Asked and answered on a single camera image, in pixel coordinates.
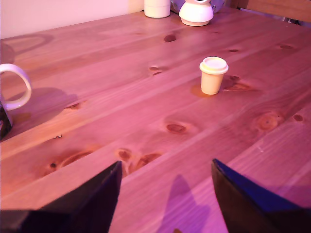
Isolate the pale yellow coffee capsule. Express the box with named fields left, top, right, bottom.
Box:
left=199, top=56, right=229, bottom=96

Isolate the white mug with cartoon print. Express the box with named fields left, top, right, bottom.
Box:
left=0, top=63, right=33, bottom=141

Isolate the white insulated bottle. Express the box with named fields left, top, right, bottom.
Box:
left=143, top=0, right=172, bottom=18

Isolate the small white round camera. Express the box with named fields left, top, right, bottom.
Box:
left=178, top=0, right=214, bottom=27

